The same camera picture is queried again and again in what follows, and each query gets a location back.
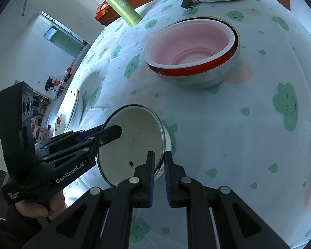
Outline white plate red flowers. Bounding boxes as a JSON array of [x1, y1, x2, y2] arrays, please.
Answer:
[[53, 88, 84, 136]]

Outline white enamel bowl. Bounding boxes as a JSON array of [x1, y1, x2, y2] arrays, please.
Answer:
[[96, 104, 174, 187]]

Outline red white plastic bowl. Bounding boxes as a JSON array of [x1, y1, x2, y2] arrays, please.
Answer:
[[144, 16, 241, 87]]

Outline person's left hand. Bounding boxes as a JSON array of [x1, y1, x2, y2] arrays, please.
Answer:
[[15, 190, 67, 220]]

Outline green door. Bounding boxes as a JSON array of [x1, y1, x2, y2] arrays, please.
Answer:
[[44, 26, 85, 58]]

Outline green cloud pattern tablecloth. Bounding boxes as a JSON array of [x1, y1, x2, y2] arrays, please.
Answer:
[[71, 0, 311, 248]]

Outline green thermos tumbler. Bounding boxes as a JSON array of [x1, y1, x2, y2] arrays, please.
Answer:
[[105, 0, 142, 26]]

